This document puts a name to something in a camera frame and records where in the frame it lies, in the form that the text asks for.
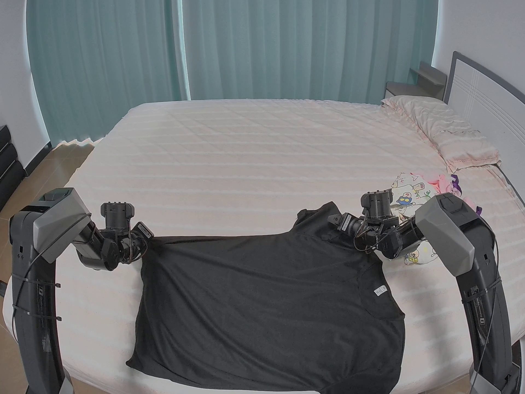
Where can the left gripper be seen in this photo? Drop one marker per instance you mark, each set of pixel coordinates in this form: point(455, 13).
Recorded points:
point(144, 230)

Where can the purple garment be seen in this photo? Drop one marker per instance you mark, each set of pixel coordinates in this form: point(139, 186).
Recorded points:
point(456, 185)

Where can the grey bedside table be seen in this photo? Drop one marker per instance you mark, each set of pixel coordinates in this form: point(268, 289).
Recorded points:
point(404, 89)

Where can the pale pink pillow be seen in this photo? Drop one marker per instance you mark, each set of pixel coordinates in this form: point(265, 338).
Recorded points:
point(443, 129)

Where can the black chest of drawers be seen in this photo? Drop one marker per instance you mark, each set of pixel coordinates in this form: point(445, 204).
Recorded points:
point(10, 166)

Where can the black T-shirt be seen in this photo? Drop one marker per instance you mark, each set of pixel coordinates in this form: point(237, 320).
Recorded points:
point(266, 302)

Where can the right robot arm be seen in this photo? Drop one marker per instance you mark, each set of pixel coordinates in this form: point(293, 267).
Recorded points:
point(451, 228)

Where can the bed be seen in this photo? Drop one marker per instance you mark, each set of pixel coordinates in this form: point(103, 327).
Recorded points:
point(246, 170)

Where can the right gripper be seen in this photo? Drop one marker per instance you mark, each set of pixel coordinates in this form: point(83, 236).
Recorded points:
point(352, 225)

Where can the blue-green curtain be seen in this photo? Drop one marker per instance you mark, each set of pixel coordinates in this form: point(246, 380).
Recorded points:
point(102, 56)
point(307, 35)

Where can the white printed pyjama garment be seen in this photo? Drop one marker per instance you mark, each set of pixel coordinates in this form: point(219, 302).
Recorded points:
point(410, 197)

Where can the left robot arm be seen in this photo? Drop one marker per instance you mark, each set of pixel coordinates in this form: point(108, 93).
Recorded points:
point(57, 224)

